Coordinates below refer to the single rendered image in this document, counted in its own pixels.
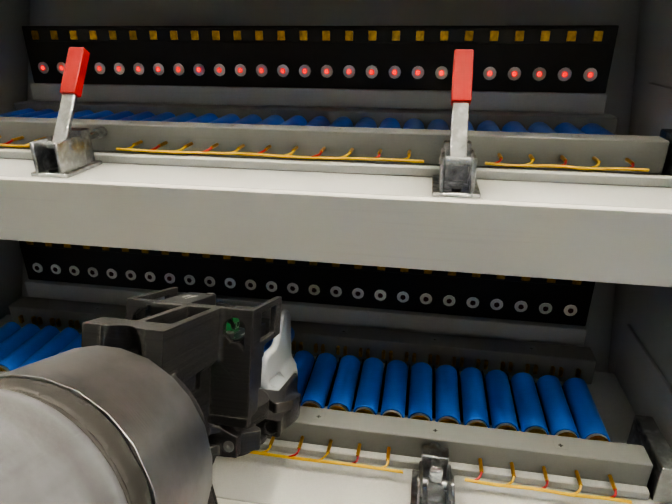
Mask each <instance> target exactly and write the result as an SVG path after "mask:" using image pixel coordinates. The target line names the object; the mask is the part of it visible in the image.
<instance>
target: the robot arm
mask: <svg viewBox="0 0 672 504"><path fill-rule="evenodd" d="M164 296H165V299H163V300H153V299H157V298H161V297H164ZM281 302H282V297H281V296H276V297H274V298H272V299H270V300H268V301H266V302H264V303H262V304H260V305H257V306H255V307H248V306H236V305H231V304H227V303H224V302H221V301H219V302H217V303H216V294H215V293H211V292H209V293H198V292H188V293H184V294H181V295H178V287H171V288H167V289H163V290H159V291H155V292H151V293H147V294H143V295H139V296H135V297H131V298H127V299H126V319H118V318H108V317H100V318H97V319H93V320H90V321H86V322H83V323H82V342H81V347H79V348H74V349H71V350H68V351H65V352H62V353H59V354H57V355H54V356H51V357H48V358H45V359H42V360H40V361H37V362H34V363H31V364H28V365H25V366H22V367H20V368H17V369H14V370H11V371H8V372H5V373H3V374H0V504H218V502H217V499H216V495H215V491H214V488H213V484H212V465H213V463H214V461H215V458H216V456H221V457H232V458H237V457H239V456H243V455H246V454H248V453H250V452H252V451H255V450H259V449H260V445H262V444H263V443H264V442H265V441H266V440H267V436H273V437H280V436H281V433H282V431H283V430H284V429H285V428H287V427H289V426H290V425H292V424H293V423H294V422H295V421H296V420H297V418H298V417H299V415H300V405H301V394H300V393H298V389H297V385H298V370H297V365H296V362H295V360H294V358H293V357H292V351H291V316H290V313H289V311H288V310H286V309H284V310H282V312H281ZM270 308H271V318H270V332H269V333H267V334H266V335H265V322H261V319H262V312H264V311H266V310H268V309H270ZM146 309H147V310H149V309H150V316H149V317H146V318H145V311H146ZM273 338H274V339H273ZM272 339H273V342H272V345H271V346H270V348H269V349H267V350H266V351H265V352H264V345H265V344H266V343H268V342H269V341H270V340H272Z"/></svg>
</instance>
